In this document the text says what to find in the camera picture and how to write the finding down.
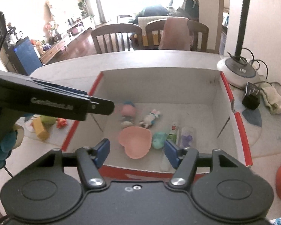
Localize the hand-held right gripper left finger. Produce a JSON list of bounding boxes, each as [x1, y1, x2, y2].
[[41, 138, 111, 188]]

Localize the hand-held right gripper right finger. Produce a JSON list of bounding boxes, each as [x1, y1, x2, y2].
[[164, 140, 243, 189]]

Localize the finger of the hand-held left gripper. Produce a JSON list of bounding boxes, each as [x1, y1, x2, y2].
[[87, 96, 115, 116], [44, 82, 92, 97]]

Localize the teal toy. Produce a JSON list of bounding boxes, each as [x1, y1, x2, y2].
[[152, 132, 168, 150]]

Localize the pink doll figure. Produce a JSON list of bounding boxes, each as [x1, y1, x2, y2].
[[119, 101, 138, 129]]

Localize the green round toy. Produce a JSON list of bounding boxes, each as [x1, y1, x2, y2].
[[40, 115, 56, 125]]

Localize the orange toy keychain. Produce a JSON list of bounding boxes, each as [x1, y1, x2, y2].
[[56, 118, 69, 129]]

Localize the pink heart dish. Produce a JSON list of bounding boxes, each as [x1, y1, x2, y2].
[[118, 126, 152, 159]]

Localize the yellow box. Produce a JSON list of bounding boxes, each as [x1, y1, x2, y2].
[[31, 117, 50, 141]]

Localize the white bunny figure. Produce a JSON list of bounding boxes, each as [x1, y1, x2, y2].
[[139, 109, 161, 129]]

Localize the red cardboard box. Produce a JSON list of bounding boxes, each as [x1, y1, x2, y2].
[[60, 67, 253, 186]]

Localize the person's left hand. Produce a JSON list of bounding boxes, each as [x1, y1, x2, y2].
[[0, 131, 16, 169]]

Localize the wooden TV cabinet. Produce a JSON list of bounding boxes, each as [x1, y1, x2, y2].
[[41, 16, 95, 65]]

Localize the pink flower bouquet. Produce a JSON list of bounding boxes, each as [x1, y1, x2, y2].
[[44, 21, 59, 43]]

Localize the wooden dining chair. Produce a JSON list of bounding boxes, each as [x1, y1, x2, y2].
[[145, 18, 209, 52], [91, 23, 144, 55]]

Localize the grey curtain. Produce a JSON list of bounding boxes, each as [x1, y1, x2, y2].
[[94, 0, 107, 24]]

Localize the black power adapter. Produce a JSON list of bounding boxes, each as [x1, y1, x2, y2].
[[242, 82, 261, 110]]

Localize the pink towel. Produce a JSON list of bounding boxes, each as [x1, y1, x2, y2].
[[159, 18, 192, 51]]

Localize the grey desk lamp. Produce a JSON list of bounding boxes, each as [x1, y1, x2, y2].
[[199, 0, 261, 88]]

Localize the dark clothes pile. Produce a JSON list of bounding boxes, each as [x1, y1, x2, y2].
[[135, 5, 170, 17]]

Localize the beige cloth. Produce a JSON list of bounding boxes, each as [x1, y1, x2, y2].
[[259, 82, 281, 115]]

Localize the sofa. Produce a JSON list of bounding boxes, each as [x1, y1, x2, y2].
[[129, 0, 199, 25]]

